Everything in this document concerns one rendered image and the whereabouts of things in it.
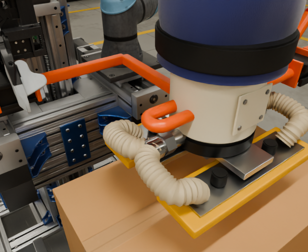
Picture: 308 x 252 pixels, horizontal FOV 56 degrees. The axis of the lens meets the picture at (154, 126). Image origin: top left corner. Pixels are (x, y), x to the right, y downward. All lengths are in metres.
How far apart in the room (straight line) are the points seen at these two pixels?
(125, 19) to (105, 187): 0.54
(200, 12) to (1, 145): 0.60
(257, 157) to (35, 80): 0.43
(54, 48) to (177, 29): 0.66
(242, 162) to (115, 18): 0.63
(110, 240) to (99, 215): 0.07
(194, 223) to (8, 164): 0.55
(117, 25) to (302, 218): 0.74
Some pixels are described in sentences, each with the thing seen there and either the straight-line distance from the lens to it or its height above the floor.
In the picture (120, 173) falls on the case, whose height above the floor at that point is 0.94.
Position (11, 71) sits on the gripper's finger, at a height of 1.25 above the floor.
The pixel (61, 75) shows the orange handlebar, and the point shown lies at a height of 1.19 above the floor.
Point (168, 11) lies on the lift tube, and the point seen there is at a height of 1.35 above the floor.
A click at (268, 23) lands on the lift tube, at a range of 0.42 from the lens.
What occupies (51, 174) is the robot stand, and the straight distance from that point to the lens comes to 1.10.
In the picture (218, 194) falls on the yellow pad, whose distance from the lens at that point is 0.51.
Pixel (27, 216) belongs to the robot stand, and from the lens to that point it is 1.70.
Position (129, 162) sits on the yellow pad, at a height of 1.07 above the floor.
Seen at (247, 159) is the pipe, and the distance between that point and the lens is 0.55.
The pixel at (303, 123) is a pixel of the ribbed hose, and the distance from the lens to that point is 0.65.
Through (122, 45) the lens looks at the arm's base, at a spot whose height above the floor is 1.11.
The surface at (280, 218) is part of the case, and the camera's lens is 0.69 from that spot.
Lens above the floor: 1.46
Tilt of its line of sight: 36 degrees down
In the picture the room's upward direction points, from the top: straight up
